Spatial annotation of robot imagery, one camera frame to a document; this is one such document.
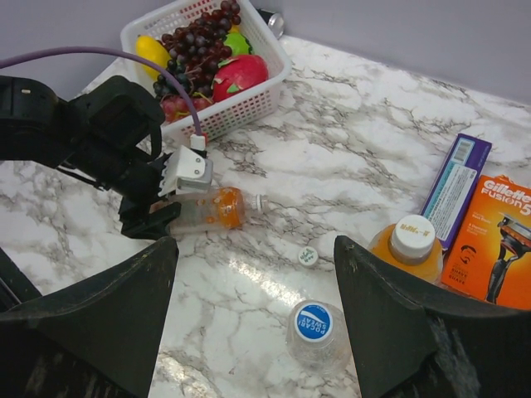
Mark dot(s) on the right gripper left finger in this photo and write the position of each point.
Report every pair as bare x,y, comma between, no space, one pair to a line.
98,337

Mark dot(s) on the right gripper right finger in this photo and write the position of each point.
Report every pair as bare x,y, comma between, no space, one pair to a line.
410,338

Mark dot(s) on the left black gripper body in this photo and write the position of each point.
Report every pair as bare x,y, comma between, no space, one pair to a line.
142,184

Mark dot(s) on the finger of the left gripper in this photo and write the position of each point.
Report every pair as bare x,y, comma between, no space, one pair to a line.
140,223

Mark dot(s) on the tall orange drink bottle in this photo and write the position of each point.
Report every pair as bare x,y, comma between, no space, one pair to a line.
220,209

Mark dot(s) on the clear plastic bottle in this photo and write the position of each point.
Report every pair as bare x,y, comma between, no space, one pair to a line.
326,358

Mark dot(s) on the blue white bottle cap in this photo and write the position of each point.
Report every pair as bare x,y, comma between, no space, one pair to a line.
313,322

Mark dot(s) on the small orange juice bottle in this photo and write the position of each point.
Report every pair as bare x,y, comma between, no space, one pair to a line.
412,246

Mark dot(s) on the red grape bunch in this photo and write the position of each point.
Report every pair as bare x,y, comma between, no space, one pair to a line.
175,107

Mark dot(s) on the black grape bunch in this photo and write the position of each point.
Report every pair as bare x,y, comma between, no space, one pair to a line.
162,87

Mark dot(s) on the white plastic fruit basket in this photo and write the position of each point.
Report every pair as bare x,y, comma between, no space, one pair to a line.
239,110

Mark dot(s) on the orange razor package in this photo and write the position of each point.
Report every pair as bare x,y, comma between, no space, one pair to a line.
490,257

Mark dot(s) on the blue toothpaste box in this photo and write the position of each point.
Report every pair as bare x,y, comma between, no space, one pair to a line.
451,192

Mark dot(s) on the pink dragon fruit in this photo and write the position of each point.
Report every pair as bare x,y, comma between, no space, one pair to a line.
237,74

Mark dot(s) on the dark purple grape bunch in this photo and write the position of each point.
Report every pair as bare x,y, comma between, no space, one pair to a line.
196,50

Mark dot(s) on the green apple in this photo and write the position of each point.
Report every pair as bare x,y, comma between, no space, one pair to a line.
239,44

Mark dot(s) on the silver can behind basket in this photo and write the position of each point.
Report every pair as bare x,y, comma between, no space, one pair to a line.
274,20

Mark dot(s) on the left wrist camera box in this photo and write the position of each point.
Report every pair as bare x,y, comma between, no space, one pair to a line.
185,171

